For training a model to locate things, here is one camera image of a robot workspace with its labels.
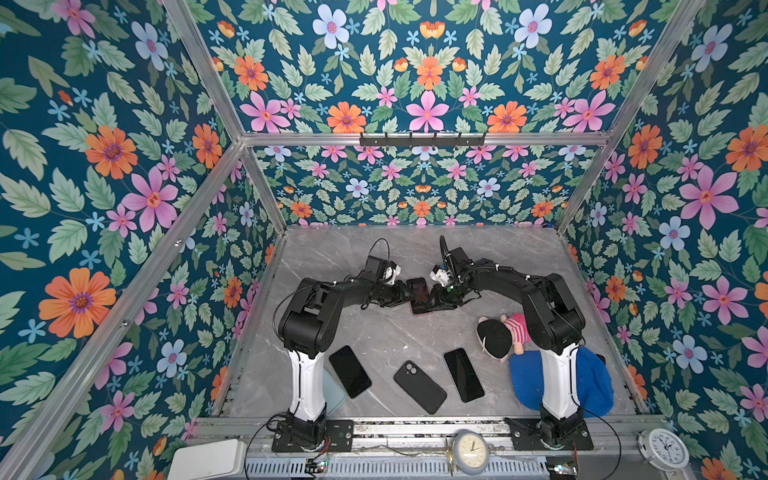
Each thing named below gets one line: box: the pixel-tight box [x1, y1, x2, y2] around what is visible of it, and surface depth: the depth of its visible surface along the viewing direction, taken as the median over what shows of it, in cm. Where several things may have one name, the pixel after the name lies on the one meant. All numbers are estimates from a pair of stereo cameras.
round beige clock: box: [453, 429, 490, 475], surface depth 69 cm
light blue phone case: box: [322, 367, 347, 415], surface depth 84 cm
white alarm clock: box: [637, 428, 690, 472], surface depth 70 cm
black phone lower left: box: [329, 345, 372, 399], surface depth 87 cm
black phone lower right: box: [444, 348, 484, 403], surface depth 84 cm
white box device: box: [167, 439, 247, 480], surface depth 69 cm
